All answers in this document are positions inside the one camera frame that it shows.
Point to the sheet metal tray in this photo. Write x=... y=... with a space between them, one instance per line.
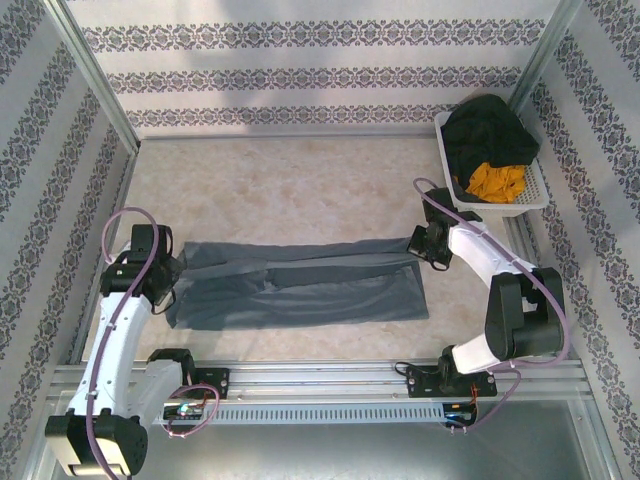
x=320 y=450

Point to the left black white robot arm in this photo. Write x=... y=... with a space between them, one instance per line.
x=120 y=340

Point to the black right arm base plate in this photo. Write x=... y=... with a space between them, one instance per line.
x=425 y=382

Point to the white plastic basket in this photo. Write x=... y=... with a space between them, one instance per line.
x=535 y=190

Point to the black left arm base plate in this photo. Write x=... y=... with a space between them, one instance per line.
x=215 y=382

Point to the left controller board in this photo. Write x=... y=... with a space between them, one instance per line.
x=182 y=411

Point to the yellow t-shirt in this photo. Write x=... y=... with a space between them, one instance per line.
x=495 y=185

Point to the black t-shirt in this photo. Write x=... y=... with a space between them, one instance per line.
x=490 y=130

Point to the slanted aluminium frame post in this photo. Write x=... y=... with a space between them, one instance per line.
x=545 y=55
x=100 y=85

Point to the aluminium table back rail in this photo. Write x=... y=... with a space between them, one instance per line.
x=300 y=135

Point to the aluminium mounting rail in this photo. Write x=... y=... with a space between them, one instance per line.
x=320 y=380

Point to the grey t-shirt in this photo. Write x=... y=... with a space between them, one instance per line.
x=300 y=305

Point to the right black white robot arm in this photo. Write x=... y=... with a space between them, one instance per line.
x=475 y=245

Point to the right controller board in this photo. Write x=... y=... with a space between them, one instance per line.
x=457 y=410

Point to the controller board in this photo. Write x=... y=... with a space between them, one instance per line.
x=457 y=410
x=182 y=411

